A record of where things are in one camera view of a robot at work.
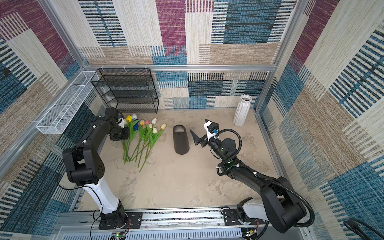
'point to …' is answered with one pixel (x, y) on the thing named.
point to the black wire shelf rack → (130, 90)
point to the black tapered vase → (181, 142)
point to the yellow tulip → (129, 119)
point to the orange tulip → (142, 123)
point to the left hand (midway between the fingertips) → (127, 134)
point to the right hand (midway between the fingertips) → (198, 125)
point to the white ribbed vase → (241, 112)
